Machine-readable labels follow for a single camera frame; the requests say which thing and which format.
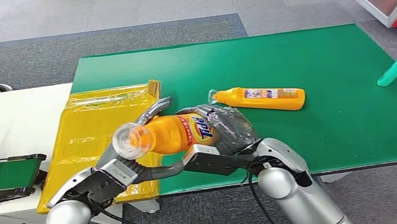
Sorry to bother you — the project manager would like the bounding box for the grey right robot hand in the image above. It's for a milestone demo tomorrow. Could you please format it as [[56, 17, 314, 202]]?
[[175, 99, 262, 161]]

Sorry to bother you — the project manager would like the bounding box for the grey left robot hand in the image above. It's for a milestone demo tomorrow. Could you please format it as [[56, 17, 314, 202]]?
[[89, 96, 186, 189]]

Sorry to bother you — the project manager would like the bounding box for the orange Tide detergent bottle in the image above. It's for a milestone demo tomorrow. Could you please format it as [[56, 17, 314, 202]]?
[[110, 110, 221, 162]]

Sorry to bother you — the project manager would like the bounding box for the yellow plastic-wrapped box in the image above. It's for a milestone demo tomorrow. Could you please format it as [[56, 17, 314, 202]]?
[[25, 79, 173, 215]]

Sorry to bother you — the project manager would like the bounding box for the green table mat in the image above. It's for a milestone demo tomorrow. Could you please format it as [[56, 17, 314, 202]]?
[[67, 19, 397, 204]]

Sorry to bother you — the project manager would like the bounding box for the white desk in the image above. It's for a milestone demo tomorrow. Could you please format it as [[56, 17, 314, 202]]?
[[0, 75, 162, 224]]

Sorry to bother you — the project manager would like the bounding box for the small green belt conveyor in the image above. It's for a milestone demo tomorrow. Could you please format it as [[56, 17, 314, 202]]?
[[0, 145, 52, 205]]

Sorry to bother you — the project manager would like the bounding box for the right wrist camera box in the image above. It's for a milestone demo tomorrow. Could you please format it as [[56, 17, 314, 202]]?
[[181, 142, 225, 177]]

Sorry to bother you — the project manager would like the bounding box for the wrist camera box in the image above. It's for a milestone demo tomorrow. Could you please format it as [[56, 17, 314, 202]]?
[[96, 156, 141, 191], [181, 142, 225, 177]]

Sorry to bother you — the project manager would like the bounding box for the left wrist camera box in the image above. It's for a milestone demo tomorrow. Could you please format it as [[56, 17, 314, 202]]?
[[96, 156, 141, 191]]

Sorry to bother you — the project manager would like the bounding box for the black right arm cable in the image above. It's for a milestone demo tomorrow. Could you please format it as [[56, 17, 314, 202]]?
[[246, 168, 286, 224]]

